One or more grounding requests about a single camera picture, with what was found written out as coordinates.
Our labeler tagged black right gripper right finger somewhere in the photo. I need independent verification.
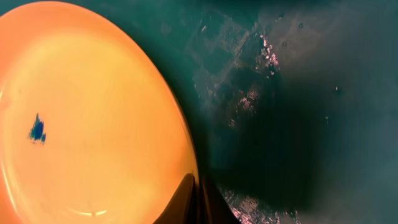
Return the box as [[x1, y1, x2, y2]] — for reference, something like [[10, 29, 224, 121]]
[[199, 178, 240, 224]]

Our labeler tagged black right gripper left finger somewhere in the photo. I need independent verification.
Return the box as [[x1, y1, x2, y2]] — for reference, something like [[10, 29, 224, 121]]
[[154, 174, 197, 224]]

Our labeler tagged teal plastic tray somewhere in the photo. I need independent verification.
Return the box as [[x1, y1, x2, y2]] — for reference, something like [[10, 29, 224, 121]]
[[0, 0, 398, 224]]

